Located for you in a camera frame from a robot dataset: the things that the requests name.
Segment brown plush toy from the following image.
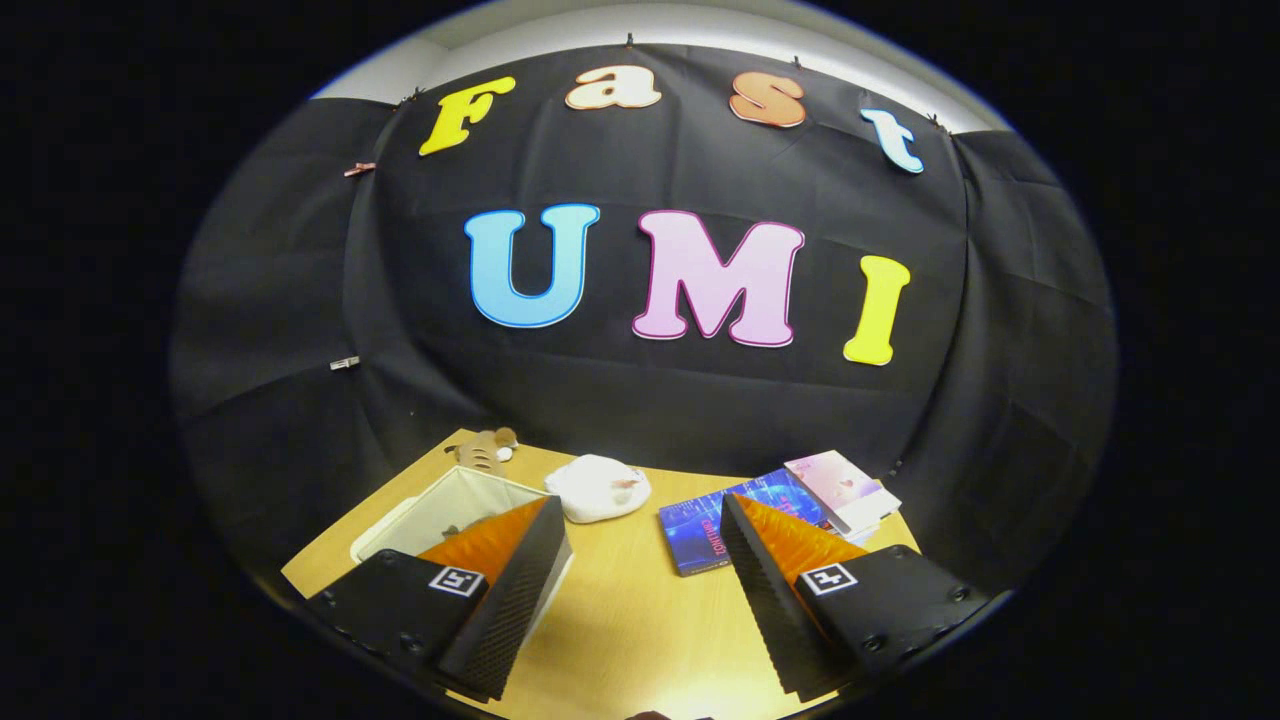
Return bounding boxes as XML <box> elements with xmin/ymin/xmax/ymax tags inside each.
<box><xmin>445</xmin><ymin>427</ymin><xmax>519</xmax><ymax>473</ymax></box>

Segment grey fabric storage box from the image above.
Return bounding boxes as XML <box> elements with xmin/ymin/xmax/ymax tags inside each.
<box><xmin>350</xmin><ymin>465</ymin><xmax>576</xmax><ymax>641</ymax></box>

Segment dark blue book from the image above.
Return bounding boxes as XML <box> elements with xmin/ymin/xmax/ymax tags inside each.
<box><xmin>658</xmin><ymin>468</ymin><xmax>831</xmax><ymax>578</ymax></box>

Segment white plush toy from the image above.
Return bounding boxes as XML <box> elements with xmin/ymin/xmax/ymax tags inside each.
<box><xmin>544</xmin><ymin>454</ymin><xmax>653</xmax><ymax>524</ymax></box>

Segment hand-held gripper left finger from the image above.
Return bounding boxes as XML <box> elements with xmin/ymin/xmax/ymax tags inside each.
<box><xmin>305</xmin><ymin>495</ymin><xmax>574</xmax><ymax>701</ymax></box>

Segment pink and white book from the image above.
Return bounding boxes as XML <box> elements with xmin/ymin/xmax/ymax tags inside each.
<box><xmin>783</xmin><ymin>450</ymin><xmax>903</xmax><ymax>536</ymax></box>

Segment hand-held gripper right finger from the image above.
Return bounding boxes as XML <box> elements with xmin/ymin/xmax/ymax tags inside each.
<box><xmin>720</xmin><ymin>492</ymin><xmax>991</xmax><ymax>701</ymax></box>

